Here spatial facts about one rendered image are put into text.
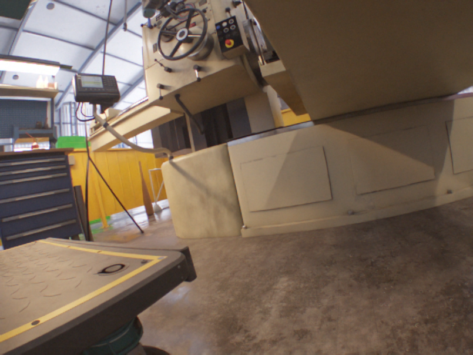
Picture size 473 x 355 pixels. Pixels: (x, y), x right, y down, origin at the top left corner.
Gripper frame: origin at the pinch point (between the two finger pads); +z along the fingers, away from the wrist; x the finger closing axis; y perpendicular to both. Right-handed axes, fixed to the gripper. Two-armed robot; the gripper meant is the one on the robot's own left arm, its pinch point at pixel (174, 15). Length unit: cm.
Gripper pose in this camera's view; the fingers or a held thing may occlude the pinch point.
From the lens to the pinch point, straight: 159.2
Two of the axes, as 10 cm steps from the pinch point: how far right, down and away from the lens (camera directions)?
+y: -8.6, 3.2, 4.0
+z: 3.9, -1.0, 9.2
